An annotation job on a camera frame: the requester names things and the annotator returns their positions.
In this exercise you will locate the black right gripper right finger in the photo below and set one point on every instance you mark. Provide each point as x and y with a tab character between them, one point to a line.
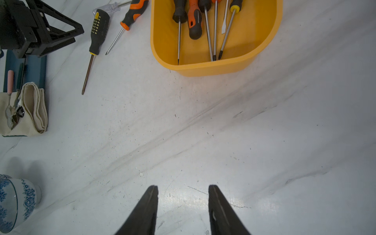
223	219

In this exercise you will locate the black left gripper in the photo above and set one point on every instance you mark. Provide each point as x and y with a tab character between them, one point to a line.
19	23

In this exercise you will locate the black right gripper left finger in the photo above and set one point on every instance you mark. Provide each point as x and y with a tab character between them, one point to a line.
142	220

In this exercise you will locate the long brown black screwdriver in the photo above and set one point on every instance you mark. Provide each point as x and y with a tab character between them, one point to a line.
98	34

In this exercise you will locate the small clear screwdriver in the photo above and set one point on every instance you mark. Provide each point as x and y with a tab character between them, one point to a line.
112	8

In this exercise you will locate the small orange black screwdriver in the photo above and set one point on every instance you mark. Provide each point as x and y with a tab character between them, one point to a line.
137	8

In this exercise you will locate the green black screwdriver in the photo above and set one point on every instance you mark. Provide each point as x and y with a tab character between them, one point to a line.
179	16

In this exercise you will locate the large orange black screwdriver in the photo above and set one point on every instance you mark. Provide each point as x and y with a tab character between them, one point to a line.
194	20

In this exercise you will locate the black yellow deli screwdriver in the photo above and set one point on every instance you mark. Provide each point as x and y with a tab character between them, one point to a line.
205	6

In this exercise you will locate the slim orange screwdriver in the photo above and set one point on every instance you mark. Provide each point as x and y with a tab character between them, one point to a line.
215	2

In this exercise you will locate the purple clear red screwdriver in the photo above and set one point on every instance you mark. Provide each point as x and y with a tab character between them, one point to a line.
224	25

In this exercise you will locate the yellow plastic storage box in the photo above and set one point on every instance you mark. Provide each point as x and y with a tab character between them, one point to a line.
253	28

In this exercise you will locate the dark teal tray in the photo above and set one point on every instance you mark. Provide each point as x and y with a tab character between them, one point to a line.
34	69

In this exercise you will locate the black chopstick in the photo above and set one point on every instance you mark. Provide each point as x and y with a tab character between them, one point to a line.
20	81

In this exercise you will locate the beige cloth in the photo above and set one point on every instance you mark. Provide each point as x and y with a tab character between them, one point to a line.
35	119

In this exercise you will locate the metal spoon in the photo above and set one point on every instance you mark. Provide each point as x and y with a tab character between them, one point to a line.
13	113

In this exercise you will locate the blue patterned plate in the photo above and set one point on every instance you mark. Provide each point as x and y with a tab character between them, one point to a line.
19	197

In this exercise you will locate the pink handled spoon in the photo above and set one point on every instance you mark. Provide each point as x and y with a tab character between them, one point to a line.
10	84

